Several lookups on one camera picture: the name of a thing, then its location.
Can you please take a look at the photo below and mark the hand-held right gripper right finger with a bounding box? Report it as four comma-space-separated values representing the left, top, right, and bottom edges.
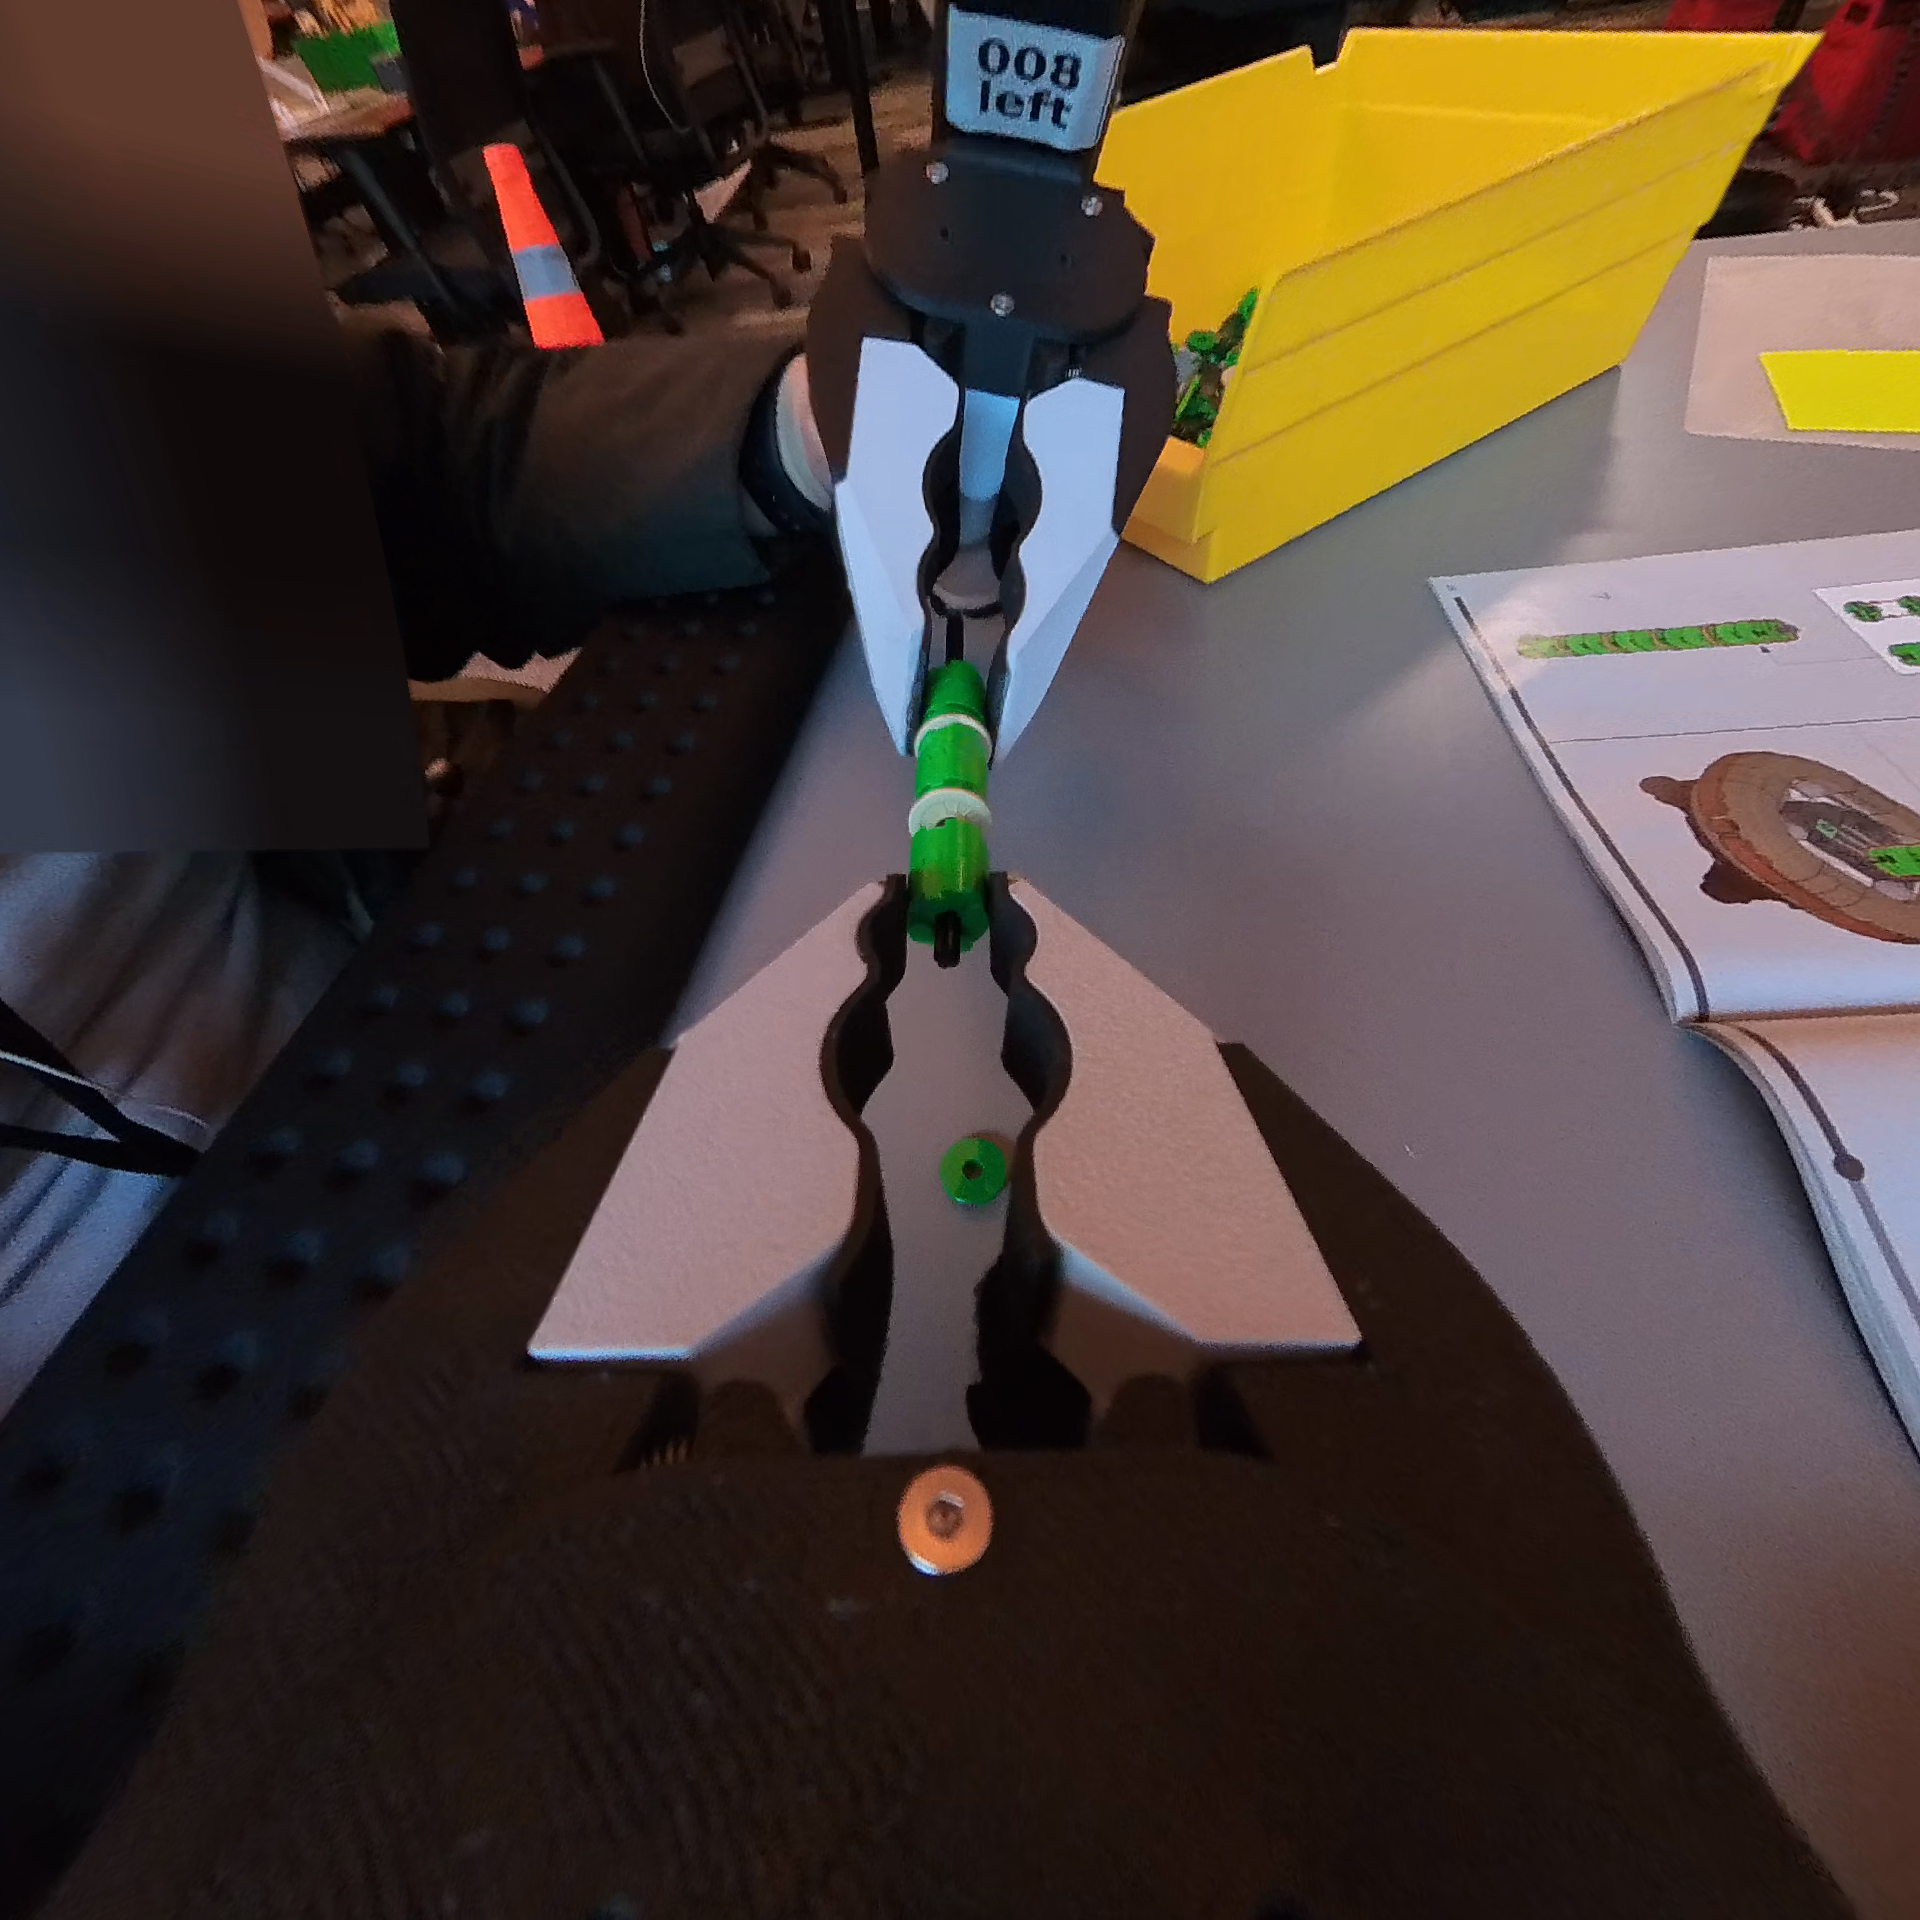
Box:
975, 871, 1364, 1451

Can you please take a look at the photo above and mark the orange traffic cone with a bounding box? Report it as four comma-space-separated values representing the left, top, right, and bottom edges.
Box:
479, 141, 606, 352

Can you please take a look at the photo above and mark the person's left hand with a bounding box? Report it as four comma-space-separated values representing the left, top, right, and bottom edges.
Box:
765, 358, 838, 511

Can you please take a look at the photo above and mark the person's left forearm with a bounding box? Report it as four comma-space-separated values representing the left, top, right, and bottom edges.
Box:
336, 322, 818, 676

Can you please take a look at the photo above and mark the red bin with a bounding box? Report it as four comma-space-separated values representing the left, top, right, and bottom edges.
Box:
1768, 0, 1920, 166

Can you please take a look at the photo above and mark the person's grey shirt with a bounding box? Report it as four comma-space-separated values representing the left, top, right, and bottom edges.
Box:
0, 847, 367, 1413

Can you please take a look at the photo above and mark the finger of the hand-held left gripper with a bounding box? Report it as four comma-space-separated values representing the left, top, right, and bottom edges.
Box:
832, 333, 962, 757
983, 375, 1127, 758

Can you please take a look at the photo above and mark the black strap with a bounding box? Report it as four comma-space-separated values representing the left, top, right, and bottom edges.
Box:
0, 997, 204, 1180

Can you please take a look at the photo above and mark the grey desk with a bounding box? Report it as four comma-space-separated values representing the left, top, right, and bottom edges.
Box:
660, 218, 1920, 1920

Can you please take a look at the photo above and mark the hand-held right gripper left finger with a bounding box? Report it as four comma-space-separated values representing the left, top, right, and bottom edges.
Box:
527, 878, 916, 1451

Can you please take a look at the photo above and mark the yellow plastic bin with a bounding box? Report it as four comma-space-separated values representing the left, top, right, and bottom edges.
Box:
1095, 27, 1823, 584

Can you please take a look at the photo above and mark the green bin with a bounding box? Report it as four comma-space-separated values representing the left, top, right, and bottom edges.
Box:
292, 15, 400, 92

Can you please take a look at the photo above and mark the pile of green brick pieces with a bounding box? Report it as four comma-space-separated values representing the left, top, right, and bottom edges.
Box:
1169, 287, 1261, 448

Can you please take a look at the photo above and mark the open instruction booklet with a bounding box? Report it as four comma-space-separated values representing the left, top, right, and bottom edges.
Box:
1428, 532, 1920, 1455

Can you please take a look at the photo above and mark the yellow paper sheet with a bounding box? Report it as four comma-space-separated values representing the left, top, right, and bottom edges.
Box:
1757, 347, 1920, 436

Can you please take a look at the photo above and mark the pale crumpled cloth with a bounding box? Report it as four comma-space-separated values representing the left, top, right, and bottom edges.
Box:
407, 645, 577, 706

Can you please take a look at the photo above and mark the black office chair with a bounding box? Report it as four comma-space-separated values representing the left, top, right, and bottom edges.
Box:
592, 0, 847, 331

